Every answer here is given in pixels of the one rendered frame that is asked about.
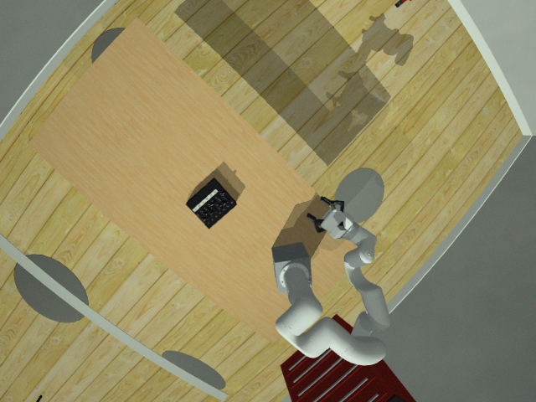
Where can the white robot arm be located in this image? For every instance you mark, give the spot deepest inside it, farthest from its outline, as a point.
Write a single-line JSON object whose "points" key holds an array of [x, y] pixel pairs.
{"points": [[305, 309]]}

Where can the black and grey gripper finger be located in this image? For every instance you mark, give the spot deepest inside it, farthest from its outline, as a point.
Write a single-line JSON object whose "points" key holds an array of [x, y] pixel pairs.
{"points": [[332, 203], [316, 222]]}

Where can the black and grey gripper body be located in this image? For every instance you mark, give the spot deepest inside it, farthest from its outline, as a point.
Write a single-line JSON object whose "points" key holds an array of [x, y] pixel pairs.
{"points": [[335, 217]]}

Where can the black lighting desk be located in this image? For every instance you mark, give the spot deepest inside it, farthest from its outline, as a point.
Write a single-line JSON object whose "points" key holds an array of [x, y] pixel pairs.
{"points": [[209, 205]]}

